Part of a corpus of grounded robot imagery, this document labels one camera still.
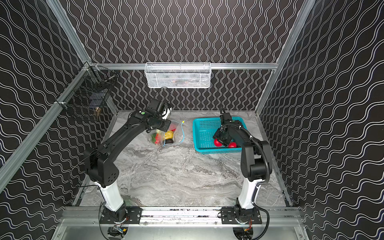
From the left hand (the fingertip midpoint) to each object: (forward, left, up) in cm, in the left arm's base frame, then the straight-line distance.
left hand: (171, 124), depth 85 cm
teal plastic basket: (+13, -19, -19) cm, 30 cm away
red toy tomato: (-2, -27, -14) cm, 31 cm away
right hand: (+2, -29, -16) cm, 33 cm away
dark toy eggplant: (0, +4, -16) cm, 17 cm away
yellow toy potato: (+5, +4, -16) cm, 17 cm away
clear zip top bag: (+3, 0, -14) cm, 14 cm away
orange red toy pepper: (+1, +12, -15) cm, 19 cm away
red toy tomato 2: (-2, -37, -17) cm, 41 cm away
